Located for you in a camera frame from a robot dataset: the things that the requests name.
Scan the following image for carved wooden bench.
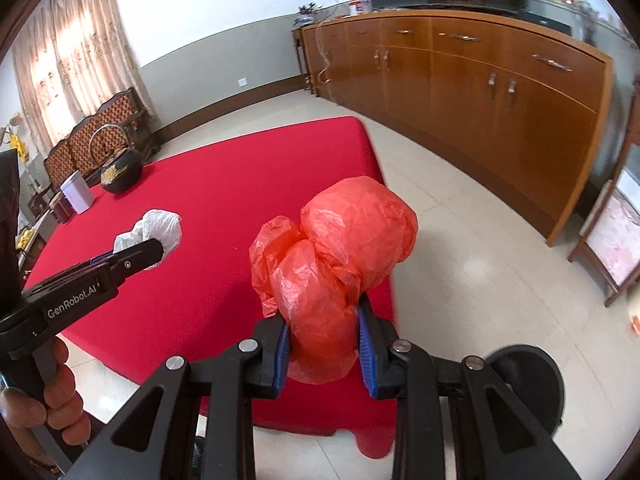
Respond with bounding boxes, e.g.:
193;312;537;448
42;87;162;181

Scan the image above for black plastic bucket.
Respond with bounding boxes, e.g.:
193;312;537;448
487;344;567;436

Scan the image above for dark wooden side table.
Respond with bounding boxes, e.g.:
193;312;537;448
291;27;313;93

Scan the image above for yellow artificial flowers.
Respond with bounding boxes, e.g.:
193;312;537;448
0;115;31;161

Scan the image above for wooden sideboard cabinet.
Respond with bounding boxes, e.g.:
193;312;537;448
300;9;615;247

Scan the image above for white plastic bag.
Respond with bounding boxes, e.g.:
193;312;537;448
112;209;183;271

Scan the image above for pink plastic bag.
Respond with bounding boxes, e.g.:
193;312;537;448
590;195;640;286

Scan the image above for person's left hand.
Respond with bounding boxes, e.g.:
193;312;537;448
0;336;92;448

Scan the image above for carved wooden stand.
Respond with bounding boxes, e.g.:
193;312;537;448
567;75;640;308

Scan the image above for small potted plant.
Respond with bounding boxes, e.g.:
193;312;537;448
294;2;321;28

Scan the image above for person's dark clothing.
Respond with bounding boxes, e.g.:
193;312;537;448
0;147;23;306

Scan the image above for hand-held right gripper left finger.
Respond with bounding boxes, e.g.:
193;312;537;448
67;305;291;480

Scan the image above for red plastic bag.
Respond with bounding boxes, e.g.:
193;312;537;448
248;175;418;386

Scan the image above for black iron teapot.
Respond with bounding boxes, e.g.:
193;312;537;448
89;125;142;195

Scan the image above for white charger cable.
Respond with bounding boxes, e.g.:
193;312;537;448
315;0;351;86

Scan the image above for white small box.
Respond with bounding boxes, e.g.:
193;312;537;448
60;171;95;214

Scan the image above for beige patterned curtain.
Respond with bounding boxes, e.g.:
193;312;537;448
10;0;156;148

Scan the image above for glass vase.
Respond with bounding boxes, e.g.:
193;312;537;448
570;0;601;43

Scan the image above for table with red cloth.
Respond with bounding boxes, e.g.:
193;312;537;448
22;116;401;458

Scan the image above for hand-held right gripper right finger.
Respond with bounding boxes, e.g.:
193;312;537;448
356;292;583;480

